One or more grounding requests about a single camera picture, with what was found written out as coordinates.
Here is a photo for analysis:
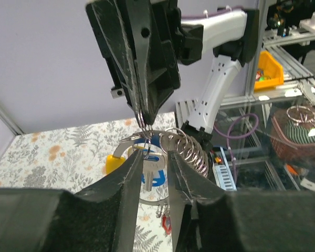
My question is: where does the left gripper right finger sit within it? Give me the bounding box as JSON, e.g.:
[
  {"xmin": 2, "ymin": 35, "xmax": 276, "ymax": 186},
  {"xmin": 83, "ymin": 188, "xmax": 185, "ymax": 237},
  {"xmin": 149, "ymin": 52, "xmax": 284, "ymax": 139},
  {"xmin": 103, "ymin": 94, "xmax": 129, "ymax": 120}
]
[{"xmin": 167, "ymin": 151, "xmax": 315, "ymax": 251}]

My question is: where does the right aluminium frame post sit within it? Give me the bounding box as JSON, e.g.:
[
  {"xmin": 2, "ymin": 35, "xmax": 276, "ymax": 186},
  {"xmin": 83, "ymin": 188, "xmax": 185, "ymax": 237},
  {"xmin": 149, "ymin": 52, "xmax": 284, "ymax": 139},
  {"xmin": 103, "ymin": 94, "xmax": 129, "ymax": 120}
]
[{"xmin": 245, "ymin": 0, "xmax": 270, "ymax": 99}]

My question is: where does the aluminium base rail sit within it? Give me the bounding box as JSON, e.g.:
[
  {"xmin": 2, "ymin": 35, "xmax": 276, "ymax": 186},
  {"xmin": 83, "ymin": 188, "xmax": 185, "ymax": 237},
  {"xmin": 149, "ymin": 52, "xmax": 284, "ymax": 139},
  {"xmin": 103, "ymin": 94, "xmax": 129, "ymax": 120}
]
[{"xmin": 175, "ymin": 99, "xmax": 197, "ymax": 128}]

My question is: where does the slotted white cable duct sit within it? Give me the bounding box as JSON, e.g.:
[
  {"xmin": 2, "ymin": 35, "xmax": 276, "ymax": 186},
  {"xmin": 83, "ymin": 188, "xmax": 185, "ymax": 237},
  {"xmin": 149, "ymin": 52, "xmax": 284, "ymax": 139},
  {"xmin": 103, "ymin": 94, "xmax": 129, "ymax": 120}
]
[{"xmin": 212, "ymin": 146, "xmax": 237, "ymax": 191}]

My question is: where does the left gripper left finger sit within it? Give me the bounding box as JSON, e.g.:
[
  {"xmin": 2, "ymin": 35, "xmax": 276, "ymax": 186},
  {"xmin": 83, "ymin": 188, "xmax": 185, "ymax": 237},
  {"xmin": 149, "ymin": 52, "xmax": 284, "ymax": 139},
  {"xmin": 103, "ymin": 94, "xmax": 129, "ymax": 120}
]
[{"xmin": 0, "ymin": 150, "xmax": 143, "ymax": 251}]

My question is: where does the key with yellow tag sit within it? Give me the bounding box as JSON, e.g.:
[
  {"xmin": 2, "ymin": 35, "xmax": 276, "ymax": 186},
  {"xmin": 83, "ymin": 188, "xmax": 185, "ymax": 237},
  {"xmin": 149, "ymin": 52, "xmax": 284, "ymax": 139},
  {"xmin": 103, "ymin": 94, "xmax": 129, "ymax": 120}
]
[{"xmin": 105, "ymin": 145, "xmax": 143, "ymax": 175}]

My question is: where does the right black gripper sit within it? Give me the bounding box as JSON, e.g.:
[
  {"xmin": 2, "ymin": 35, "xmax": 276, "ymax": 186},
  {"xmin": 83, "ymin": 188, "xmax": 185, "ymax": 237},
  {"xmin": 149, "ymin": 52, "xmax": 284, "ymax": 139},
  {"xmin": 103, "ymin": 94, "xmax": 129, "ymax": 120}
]
[{"xmin": 88, "ymin": 1, "xmax": 183, "ymax": 125}]

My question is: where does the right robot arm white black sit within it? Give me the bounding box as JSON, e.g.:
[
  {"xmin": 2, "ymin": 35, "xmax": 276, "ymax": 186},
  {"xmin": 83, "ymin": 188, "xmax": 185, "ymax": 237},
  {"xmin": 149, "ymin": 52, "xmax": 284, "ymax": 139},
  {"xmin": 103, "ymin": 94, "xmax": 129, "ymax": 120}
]
[{"xmin": 85, "ymin": 1, "xmax": 259, "ymax": 147}]

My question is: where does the wicker basket with rings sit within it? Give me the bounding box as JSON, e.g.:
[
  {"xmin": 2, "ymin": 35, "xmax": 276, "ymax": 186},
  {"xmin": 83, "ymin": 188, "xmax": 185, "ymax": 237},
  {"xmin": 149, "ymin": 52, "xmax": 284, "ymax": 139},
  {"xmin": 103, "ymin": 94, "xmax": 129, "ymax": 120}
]
[{"xmin": 270, "ymin": 105, "xmax": 315, "ymax": 165}]

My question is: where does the yellow plastic parts bin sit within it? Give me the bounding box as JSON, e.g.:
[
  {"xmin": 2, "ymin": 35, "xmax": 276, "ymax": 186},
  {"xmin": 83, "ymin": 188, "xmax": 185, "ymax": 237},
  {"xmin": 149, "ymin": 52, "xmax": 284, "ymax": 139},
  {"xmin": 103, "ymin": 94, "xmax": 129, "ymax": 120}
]
[{"xmin": 254, "ymin": 50, "xmax": 284, "ymax": 91}]

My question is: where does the keyring with tagged keys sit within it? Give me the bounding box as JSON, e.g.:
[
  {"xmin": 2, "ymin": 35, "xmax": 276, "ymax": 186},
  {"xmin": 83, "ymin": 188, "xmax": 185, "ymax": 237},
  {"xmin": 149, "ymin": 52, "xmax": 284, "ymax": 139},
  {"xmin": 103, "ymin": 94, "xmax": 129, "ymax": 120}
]
[{"xmin": 110, "ymin": 128, "xmax": 208, "ymax": 240}]

